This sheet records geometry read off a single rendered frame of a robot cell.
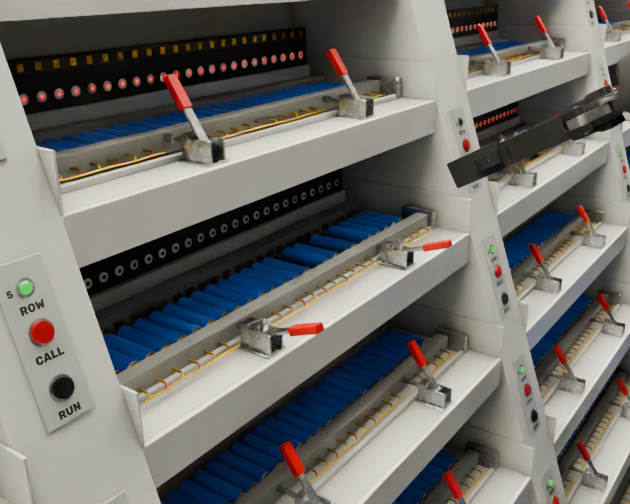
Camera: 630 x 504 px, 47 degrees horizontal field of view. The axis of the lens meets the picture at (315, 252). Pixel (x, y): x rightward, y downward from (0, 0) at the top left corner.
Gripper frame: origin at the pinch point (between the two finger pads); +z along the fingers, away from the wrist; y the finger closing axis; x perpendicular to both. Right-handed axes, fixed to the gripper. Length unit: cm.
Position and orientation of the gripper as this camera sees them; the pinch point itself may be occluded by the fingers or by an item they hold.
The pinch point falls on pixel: (486, 160)
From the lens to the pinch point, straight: 82.4
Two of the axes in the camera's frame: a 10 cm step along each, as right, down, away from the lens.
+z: -6.9, 2.9, 6.6
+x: -4.1, -9.1, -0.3
